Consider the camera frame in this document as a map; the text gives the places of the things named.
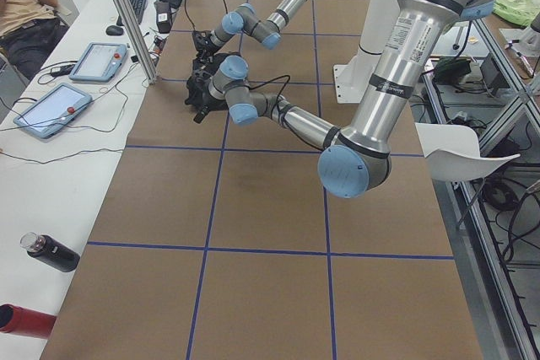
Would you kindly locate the black computer mouse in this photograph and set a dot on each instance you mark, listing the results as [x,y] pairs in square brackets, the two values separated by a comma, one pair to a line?
[114,30]

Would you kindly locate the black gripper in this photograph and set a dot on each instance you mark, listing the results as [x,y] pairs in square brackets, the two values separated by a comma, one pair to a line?
[205,40]
[197,89]

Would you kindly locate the aluminium frame post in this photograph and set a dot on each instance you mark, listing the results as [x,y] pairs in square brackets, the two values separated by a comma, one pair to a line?
[128,17]

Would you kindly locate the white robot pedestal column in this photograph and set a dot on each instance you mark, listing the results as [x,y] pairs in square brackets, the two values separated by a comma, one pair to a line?
[371,39]

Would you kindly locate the lower teach pendant tablet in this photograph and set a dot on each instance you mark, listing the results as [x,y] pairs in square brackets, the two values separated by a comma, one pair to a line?
[53,111]

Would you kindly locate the teach pendant tablet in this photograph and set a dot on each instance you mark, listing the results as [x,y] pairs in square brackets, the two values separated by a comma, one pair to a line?
[53,111]
[99,63]

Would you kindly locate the black graphic t-shirt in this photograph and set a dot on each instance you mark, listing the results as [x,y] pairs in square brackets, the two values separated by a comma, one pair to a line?
[198,83]

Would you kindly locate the black box with label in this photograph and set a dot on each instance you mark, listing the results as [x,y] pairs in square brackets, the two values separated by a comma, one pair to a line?
[163,17]

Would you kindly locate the red bottle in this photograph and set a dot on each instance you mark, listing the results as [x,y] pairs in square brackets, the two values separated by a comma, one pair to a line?
[26,322]

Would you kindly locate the black water bottle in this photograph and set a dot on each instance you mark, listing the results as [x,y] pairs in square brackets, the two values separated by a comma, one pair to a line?
[49,251]

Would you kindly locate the seated person beige shirt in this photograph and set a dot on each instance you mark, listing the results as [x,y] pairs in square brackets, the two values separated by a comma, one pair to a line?
[30,31]

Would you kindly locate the black computer keyboard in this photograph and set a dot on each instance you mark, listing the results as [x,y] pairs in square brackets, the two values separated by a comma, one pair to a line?
[137,3]

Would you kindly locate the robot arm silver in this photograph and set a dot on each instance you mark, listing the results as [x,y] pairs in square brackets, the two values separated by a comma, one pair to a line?
[244,19]
[357,157]

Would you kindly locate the white plastic chair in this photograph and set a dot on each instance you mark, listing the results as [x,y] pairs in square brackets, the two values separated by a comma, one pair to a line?
[453,154]

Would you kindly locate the upper teach pendant tablet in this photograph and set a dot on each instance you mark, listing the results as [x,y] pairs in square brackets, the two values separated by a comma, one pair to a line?
[99,63]

